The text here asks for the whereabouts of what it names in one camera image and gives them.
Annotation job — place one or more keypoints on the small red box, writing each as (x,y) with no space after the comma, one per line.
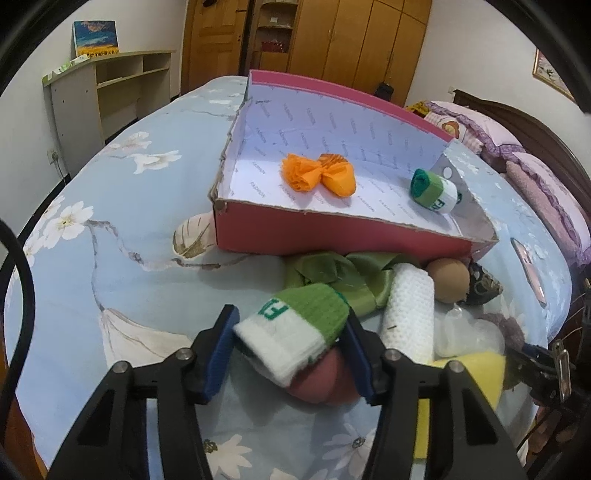
(273,46)

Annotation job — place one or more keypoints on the purple ruffled pillow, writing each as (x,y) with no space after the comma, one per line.
(549,198)
(480,127)

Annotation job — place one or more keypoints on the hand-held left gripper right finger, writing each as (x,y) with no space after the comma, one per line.
(362,367)

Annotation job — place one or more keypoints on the blue floral bed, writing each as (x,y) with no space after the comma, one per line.
(115,207)

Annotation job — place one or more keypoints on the yellow sponge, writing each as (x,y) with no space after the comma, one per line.
(485,374)

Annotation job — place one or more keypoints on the green white knit sock roll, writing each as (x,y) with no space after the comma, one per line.
(295,332)
(434,191)

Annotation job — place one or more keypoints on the green packets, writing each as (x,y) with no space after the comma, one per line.
(64,68)

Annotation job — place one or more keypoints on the framed wall picture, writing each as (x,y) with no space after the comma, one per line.
(549,71)

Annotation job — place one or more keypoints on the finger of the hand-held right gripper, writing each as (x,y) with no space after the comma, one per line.
(535,362)

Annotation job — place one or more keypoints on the dark patterned pouch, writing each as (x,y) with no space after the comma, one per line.
(485,284)

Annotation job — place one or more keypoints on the purple knit cloth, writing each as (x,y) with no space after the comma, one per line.
(508,330)

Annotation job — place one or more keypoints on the wooden wardrobe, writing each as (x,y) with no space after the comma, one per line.
(351,41)

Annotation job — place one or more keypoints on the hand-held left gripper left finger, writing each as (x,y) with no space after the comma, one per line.
(216,357)

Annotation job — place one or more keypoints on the tan soft ball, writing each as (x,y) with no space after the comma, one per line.
(449,279)

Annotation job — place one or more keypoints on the green satin cloth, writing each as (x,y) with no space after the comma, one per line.
(332,272)

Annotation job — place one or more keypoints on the blue yellow painting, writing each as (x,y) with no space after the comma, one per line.
(96,39)

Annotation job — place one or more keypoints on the red cardboard box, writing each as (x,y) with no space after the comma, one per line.
(323,138)

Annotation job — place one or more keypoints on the beige shelf desk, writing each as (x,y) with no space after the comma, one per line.
(74,106)

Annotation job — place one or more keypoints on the pink smartphone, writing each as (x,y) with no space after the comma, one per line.
(528,272)

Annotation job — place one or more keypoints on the yellow patterned cloth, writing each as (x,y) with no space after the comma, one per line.
(418,109)

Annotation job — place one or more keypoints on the wall socket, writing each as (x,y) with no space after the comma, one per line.
(54,154)

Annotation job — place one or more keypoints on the pink soft ball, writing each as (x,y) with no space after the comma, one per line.
(323,383)

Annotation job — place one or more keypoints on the checkered cartoon pillow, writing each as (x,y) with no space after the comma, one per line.
(450,127)

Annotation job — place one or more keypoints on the black hanging bag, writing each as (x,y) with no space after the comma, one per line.
(384,92)

